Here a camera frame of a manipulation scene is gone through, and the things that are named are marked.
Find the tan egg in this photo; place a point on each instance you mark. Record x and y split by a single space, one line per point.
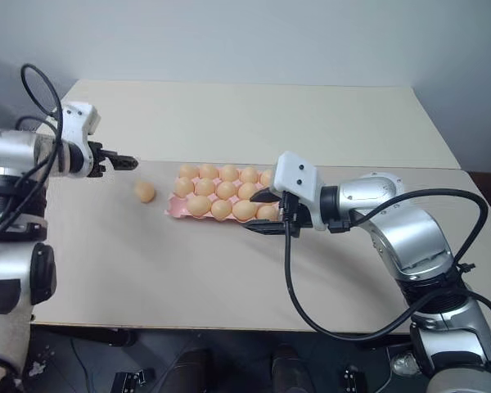
144 191
267 178
221 209
205 187
267 213
244 209
249 174
188 171
247 191
184 186
229 173
226 190
199 205
209 171

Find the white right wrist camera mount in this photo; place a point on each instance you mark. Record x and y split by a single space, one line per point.
298 180

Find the pink egg carton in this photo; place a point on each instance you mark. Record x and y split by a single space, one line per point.
175 208

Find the crumpled clear plastic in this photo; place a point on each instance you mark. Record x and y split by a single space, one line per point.
404 364

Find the black bracket with screws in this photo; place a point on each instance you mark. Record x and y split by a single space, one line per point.
133 378
353 378

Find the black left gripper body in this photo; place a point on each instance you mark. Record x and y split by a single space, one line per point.
97 163

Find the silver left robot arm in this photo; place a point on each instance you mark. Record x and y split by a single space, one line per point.
8 278

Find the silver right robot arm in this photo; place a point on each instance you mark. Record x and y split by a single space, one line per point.
409 233

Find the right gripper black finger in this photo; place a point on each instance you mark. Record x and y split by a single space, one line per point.
266 227
266 195

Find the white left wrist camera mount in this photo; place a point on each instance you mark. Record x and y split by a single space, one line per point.
78 118

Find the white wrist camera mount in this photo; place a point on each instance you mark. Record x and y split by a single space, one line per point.
78 118
298 180

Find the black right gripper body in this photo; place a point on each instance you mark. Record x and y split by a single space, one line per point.
298 217

